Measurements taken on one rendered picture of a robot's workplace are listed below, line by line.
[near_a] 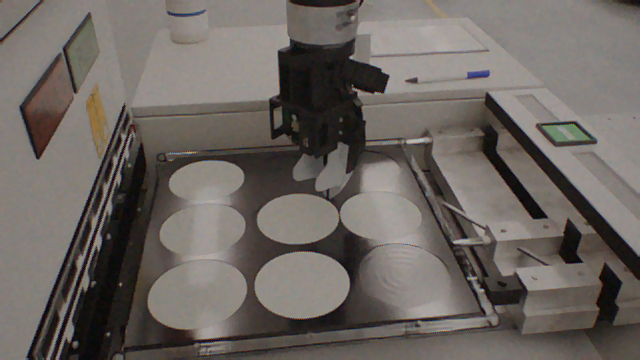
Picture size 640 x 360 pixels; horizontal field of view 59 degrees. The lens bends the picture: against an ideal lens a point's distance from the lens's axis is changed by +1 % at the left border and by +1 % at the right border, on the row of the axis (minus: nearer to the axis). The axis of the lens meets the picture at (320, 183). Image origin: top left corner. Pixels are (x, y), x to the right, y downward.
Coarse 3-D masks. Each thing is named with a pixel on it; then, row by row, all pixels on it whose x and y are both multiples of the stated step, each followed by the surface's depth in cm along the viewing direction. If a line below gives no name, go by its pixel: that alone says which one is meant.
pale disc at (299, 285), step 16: (288, 256) 63; (304, 256) 62; (320, 256) 62; (272, 272) 60; (288, 272) 60; (304, 272) 60; (320, 272) 60; (336, 272) 60; (256, 288) 58; (272, 288) 58; (288, 288) 58; (304, 288) 58; (320, 288) 58; (336, 288) 58; (272, 304) 56; (288, 304) 56; (304, 304) 56; (320, 304) 56; (336, 304) 56
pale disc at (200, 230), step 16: (192, 208) 70; (208, 208) 70; (224, 208) 70; (176, 224) 67; (192, 224) 67; (208, 224) 67; (224, 224) 67; (240, 224) 67; (176, 240) 65; (192, 240) 65; (208, 240) 65; (224, 240) 65
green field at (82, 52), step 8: (88, 24) 62; (80, 32) 59; (88, 32) 62; (80, 40) 59; (88, 40) 62; (96, 40) 65; (72, 48) 56; (80, 48) 59; (88, 48) 62; (96, 48) 65; (72, 56) 56; (80, 56) 58; (88, 56) 61; (72, 64) 56; (80, 64) 58; (88, 64) 61; (80, 72) 58; (80, 80) 58
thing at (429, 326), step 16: (432, 320) 54; (448, 320) 54; (464, 320) 54; (480, 320) 54; (496, 320) 54; (272, 336) 53; (288, 336) 53; (304, 336) 53; (320, 336) 53; (336, 336) 53; (352, 336) 53; (368, 336) 53; (384, 336) 53; (400, 336) 54; (128, 352) 51; (144, 352) 51; (160, 352) 51; (176, 352) 51; (192, 352) 51; (208, 352) 51; (224, 352) 52; (240, 352) 52
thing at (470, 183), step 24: (432, 168) 85; (456, 168) 82; (480, 168) 82; (456, 192) 77; (480, 192) 77; (504, 192) 77; (456, 216) 76; (480, 216) 72; (504, 216) 72; (528, 216) 72; (504, 264) 64; (528, 264) 64; (528, 312) 58; (552, 312) 58; (576, 312) 58
